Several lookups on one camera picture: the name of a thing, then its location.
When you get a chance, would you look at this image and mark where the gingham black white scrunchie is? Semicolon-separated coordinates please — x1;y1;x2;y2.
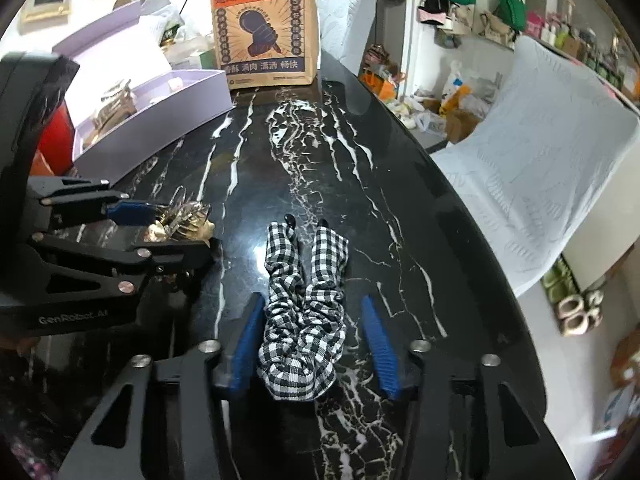
257;214;349;402

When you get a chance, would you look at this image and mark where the pearl wavy hair claw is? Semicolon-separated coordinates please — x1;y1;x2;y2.
82;79;137;150

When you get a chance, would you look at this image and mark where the person left hand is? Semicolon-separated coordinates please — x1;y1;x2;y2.
0;335;40;356

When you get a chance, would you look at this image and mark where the red canister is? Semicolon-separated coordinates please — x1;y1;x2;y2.
29;102;75;177

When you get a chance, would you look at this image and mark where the lavender open gift box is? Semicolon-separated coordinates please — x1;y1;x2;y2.
52;0;232;183

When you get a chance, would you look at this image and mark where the brown paper takeout bag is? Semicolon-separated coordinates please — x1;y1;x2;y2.
210;0;320;90

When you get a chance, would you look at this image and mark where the near light blue covered chair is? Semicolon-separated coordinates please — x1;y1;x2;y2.
433;37;639;295

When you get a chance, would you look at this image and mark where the light blue covered chair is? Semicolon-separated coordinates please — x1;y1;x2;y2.
316;0;376;76
433;37;639;295

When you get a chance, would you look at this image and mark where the far light blue covered chair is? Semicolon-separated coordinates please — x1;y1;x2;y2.
316;0;376;76

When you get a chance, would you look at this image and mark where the wall intercom panel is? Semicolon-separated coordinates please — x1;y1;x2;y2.
21;0;72;23

